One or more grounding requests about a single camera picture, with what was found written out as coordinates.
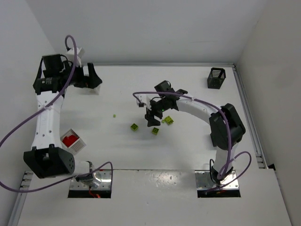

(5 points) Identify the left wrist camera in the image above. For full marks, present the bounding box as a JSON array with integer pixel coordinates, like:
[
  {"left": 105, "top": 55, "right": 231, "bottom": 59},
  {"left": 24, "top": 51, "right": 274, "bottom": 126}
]
[{"left": 65, "top": 47, "right": 85, "bottom": 67}]

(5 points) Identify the black slotted container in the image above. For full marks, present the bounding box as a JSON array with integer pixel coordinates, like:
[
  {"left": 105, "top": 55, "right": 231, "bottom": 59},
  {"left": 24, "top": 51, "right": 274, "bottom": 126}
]
[
  {"left": 210, "top": 133, "right": 216, "bottom": 147},
  {"left": 207, "top": 67, "right": 226, "bottom": 89}
]

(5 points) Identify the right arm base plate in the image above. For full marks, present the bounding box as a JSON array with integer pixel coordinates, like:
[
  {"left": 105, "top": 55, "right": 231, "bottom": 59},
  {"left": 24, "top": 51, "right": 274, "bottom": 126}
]
[{"left": 195, "top": 170, "right": 239, "bottom": 191}]

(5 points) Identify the white slotted container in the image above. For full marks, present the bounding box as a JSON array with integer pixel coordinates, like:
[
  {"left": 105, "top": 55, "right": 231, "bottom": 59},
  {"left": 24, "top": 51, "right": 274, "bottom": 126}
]
[
  {"left": 60, "top": 129, "right": 86, "bottom": 155},
  {"left": 79, "top": 85, "right": 101, "bottom": 96}
]

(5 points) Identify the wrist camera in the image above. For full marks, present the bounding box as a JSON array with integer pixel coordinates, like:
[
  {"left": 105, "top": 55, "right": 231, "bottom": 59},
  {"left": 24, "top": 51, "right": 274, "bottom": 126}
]
[
  {"left": 65, "top": 47, "right": 85, "bottom": 67},
  {"left": 136, "top": 94, "right": 151, "bottom": 110}
]

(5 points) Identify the white slotted container far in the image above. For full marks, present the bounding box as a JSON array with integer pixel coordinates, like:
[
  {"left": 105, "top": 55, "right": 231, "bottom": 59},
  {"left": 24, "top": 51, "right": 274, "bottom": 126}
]
[{"left": 79, "top": 85, "right": 101, "bottom": 96}]

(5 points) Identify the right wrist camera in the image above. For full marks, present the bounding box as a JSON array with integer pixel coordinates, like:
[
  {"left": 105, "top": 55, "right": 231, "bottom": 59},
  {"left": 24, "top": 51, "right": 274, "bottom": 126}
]
[{"left": 136, "top": 94, "right": 151, "bottom": 110}]

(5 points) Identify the black base cable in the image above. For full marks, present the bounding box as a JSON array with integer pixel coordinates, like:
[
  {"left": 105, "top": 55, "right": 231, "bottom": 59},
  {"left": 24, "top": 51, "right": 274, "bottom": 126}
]
[{"left": 208, "top": 158, "right": 218, "bottom": 182}]

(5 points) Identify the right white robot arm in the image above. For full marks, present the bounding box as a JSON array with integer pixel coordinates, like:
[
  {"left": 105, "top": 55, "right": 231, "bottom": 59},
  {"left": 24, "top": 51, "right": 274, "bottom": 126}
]
[{"left": 137, "top": 81, "right": 246, "bottom": 185}]

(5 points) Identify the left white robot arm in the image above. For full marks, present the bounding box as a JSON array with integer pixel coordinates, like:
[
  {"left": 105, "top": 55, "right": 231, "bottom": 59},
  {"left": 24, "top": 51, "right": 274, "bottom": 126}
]
[{"left": 23, "top": 49, "right": 103, "bottom": 178}]

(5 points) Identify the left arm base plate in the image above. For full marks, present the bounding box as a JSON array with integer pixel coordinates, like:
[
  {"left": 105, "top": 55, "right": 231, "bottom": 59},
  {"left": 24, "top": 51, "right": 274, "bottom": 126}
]
[{"left": 69, "top": 169, "right": 112, "bottom": 191}]

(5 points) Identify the white front platform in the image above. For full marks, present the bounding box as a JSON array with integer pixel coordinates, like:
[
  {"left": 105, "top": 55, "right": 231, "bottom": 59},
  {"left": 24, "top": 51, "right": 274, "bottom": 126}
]
[{"left": 17, "top": 169, "right": 291, "bottom": 226}]

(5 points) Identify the black slotted container near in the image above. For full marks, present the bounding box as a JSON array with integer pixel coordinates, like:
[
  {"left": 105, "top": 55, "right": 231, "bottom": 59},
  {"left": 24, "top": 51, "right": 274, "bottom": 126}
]
[{"left": 210, "top": 133, "right": 216, "bottom": 147}]

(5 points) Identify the lime square lego brick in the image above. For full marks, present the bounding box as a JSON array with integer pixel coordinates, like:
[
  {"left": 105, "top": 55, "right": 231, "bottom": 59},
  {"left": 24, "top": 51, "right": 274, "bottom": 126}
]
[{"left": 151, "top": 127, "right": 159, "bottom": 135}]

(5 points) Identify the white slotted container near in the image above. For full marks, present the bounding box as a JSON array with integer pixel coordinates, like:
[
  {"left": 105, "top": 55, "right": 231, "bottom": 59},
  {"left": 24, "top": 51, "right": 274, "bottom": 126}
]
[{"left": 60, "top": 129, "right": 86, "bottom": 155}]

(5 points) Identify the black slotted container far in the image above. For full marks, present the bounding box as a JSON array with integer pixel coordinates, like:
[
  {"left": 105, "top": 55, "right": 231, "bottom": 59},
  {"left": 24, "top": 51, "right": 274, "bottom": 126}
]
[{"left": 207, "top": 67, "right": 226, "bottom": 89}]

